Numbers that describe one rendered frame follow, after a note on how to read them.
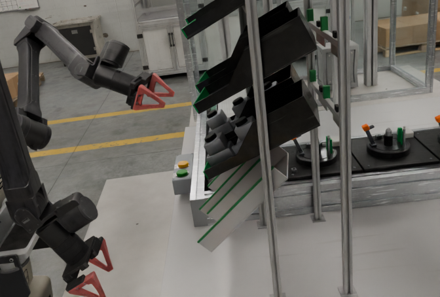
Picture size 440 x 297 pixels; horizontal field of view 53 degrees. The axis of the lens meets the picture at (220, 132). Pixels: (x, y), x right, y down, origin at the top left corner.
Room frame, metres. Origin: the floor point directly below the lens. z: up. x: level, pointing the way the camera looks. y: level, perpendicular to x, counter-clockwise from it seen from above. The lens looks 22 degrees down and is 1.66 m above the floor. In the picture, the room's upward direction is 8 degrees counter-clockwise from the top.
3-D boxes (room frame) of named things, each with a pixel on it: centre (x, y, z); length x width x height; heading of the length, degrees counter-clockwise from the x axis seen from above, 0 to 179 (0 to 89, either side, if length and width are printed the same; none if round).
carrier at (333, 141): (1.36, -0.32, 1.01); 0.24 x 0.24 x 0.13; 88
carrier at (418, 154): (1.36, -0.56, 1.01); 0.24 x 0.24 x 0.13; 88
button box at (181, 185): (1.46, 0.15, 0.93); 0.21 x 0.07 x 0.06; 178
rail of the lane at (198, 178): (1.65, 0.08, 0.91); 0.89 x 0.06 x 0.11; 178
